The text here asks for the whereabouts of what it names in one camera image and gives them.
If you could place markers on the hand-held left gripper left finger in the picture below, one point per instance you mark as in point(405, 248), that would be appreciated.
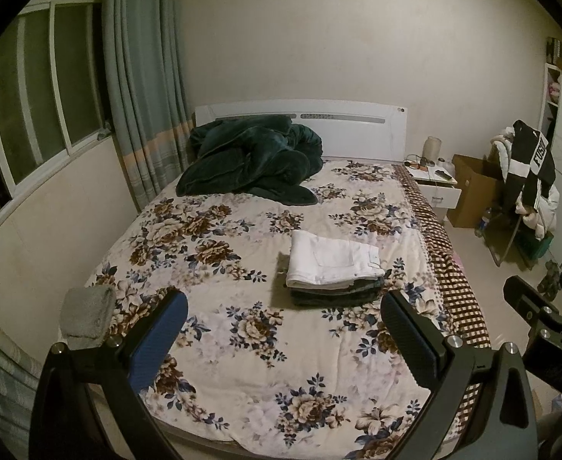
point(158, 340)

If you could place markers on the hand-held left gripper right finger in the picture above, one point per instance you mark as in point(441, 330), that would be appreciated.
point(408, 340)

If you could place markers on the white pants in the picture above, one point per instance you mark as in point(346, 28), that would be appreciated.
point(328, 254)

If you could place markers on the folded dark pants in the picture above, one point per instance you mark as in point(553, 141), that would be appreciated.
point(338, 300)

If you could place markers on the teal crate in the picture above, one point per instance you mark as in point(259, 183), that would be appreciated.
point(536, 250)

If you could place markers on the metal chair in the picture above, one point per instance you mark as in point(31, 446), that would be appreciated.
point(507, 245)

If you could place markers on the brown checkered blanket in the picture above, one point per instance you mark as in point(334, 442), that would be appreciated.
point(453, 292)

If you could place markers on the floral bedsheet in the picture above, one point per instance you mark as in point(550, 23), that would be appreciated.
point(223, 326)

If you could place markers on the folded blue jeans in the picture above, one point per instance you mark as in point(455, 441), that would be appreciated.
point(360, 289)

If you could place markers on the grey cloth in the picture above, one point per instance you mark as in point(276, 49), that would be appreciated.
point(86, 314)

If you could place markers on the white puffy jacket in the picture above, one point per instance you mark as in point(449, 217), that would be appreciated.
point(547, 211)

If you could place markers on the plastic bottle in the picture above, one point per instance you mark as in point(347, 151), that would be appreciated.
point(484, 223)

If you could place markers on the large cardboard box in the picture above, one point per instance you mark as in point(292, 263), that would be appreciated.
point(472, 191)

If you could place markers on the black and white jacket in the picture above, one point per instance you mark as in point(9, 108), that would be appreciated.
point(535, 163)

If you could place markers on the white nightstand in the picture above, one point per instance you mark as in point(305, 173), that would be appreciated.
point(444, 196)

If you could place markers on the black phone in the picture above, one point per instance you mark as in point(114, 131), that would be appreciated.
point(443, 175)

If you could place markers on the beige garment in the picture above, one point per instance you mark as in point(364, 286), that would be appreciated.
point(501, 146)

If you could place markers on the pale striped cloth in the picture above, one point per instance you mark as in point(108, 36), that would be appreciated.
point(2, 378)

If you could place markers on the beige cylinder jar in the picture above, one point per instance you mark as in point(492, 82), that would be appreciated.
point(432, 148)

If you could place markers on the dark green blanket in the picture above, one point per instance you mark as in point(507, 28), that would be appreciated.
point(242, 163)

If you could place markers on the white bed headboard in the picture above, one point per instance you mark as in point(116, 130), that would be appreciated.
point(357, 139)

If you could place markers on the grey-green curtain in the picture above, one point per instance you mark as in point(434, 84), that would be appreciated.
point(141, 81)

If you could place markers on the window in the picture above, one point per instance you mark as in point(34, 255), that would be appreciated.
point(36, 81)

